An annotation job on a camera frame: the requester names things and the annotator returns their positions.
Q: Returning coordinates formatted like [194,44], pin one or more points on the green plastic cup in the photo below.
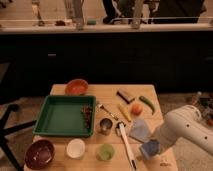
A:
[105,152]

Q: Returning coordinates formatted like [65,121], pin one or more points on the green chili pepper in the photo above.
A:
[148,102]

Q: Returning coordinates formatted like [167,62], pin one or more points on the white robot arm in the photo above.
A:
[183,122]

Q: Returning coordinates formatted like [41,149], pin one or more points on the small metal cup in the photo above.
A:
[106,126]

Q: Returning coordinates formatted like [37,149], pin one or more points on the bunch of dark grapes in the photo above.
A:
[87,112]

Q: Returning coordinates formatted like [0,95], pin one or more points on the metal fork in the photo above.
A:
[101,106]

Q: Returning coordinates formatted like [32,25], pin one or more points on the grey blue cloth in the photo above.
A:
[140,130]

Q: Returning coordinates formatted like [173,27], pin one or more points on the blue sponge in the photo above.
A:
[149,149]

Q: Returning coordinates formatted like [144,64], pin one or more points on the orange peach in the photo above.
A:
[136,109]

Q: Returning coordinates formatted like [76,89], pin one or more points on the dark red bowl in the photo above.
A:
[39,154]

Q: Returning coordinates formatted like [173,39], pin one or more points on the dark rectangular brush block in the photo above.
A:
[125,96]

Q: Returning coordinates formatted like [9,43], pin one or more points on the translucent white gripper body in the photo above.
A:
[162,141]

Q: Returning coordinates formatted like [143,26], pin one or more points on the orange bowl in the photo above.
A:
[76,87]

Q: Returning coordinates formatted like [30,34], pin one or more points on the green plastic tray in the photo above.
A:
[60,115]

